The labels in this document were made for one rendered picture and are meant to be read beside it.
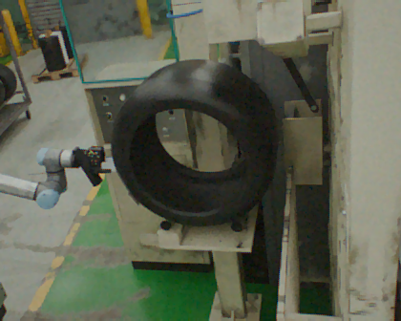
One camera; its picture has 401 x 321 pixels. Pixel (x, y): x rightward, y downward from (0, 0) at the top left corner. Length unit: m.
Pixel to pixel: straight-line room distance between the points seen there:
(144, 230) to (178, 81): 1.48
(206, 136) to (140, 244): 1.13
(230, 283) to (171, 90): 1.25
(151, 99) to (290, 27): 0.61
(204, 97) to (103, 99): 1.11
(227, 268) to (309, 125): 0.91
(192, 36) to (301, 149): 0.62
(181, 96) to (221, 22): 0.38
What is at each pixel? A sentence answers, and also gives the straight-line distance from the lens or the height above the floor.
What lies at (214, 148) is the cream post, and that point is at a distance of 1.92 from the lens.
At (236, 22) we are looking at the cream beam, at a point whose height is 1.68.
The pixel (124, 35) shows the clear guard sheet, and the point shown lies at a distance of 2.27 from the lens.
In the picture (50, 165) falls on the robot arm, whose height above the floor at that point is 1.15.
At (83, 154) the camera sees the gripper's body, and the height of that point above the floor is 1.19.
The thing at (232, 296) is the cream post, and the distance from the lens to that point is 2.43.
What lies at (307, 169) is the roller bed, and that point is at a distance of 1.84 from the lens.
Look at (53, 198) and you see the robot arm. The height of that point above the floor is 1.08.
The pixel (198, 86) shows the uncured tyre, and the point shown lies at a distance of 1.41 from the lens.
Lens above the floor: 1.88
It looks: 27 degrees down
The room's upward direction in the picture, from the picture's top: 9 degrees counter-clockwise
